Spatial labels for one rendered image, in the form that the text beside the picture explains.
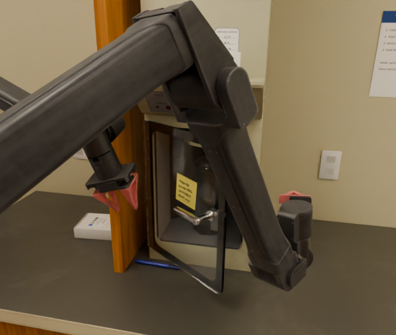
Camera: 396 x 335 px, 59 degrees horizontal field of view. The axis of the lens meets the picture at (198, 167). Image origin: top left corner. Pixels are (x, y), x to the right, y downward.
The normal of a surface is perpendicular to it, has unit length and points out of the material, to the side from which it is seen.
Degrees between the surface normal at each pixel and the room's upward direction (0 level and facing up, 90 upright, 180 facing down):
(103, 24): 90
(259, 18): 90
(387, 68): 90
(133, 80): 88
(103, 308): 0
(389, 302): 0
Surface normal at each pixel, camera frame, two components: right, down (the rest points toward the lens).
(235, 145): 0.72, 0.26
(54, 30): -0.20, 0.33
